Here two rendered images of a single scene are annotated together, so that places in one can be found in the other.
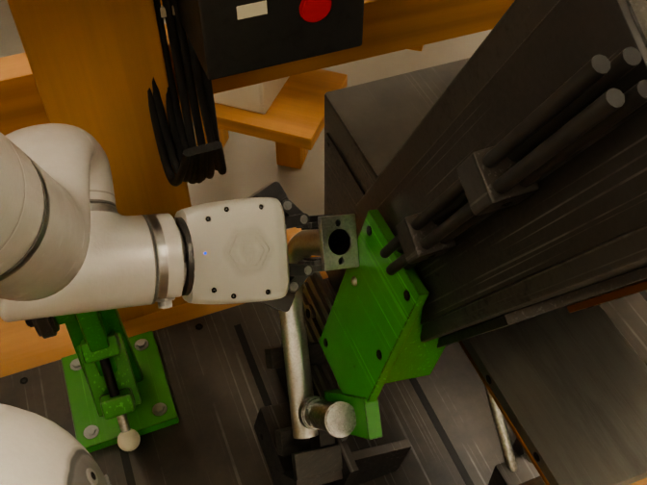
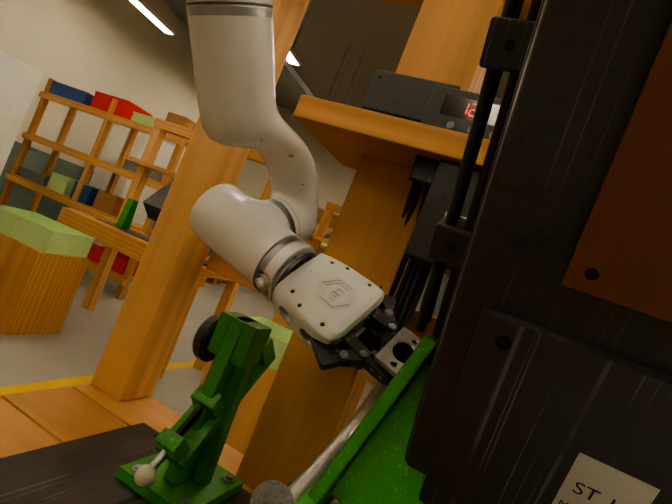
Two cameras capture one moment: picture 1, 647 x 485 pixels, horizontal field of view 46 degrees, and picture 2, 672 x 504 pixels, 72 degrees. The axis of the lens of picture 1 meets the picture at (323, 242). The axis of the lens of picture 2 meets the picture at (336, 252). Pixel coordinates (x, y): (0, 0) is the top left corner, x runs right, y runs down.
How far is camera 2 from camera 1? 59 cm
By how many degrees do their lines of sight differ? 62
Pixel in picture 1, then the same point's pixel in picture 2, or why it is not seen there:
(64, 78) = (339, 253)
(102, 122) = not seen: hidden behind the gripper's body
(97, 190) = (294, 211)
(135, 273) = (264, 235)
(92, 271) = (248, 216)
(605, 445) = not seen: outside the picture
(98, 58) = (362, 252)
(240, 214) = (352, 276)
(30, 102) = not seen: hidden behind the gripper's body
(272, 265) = (342, 314)
